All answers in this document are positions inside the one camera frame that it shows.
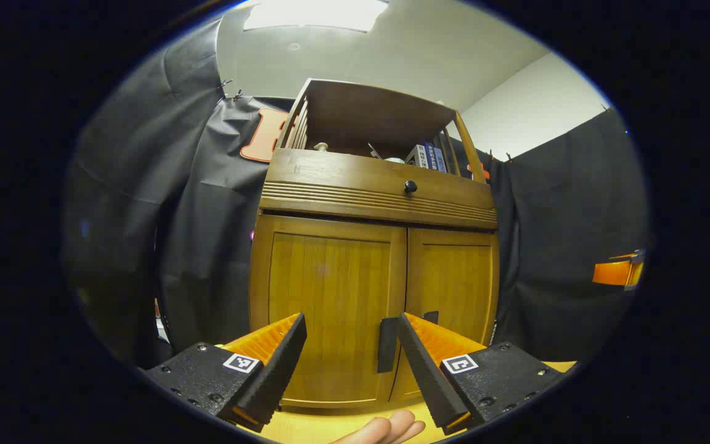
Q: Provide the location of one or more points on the black backdrop cloth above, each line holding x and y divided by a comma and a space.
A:
207, 234

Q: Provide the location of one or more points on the wooden shoe cabinet door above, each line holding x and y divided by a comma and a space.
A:
453, 283
330, 290

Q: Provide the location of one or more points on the wooden cabinet drawer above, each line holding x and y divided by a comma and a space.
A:
361, 179

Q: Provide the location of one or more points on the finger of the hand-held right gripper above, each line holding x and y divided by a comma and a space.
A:
614, 272

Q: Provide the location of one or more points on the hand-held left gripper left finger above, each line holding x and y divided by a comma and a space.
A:
278, 376

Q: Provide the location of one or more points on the light blue book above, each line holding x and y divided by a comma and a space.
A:
440, 159

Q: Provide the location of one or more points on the ceiling light panel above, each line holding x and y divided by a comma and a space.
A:
315, 12

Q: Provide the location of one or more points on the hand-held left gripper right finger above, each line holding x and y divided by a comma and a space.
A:
426, 382

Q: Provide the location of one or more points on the wooden double-door shoe cabinet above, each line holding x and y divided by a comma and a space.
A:
361, 111

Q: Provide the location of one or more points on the black drawer knob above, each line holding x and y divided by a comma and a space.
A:
410, 186

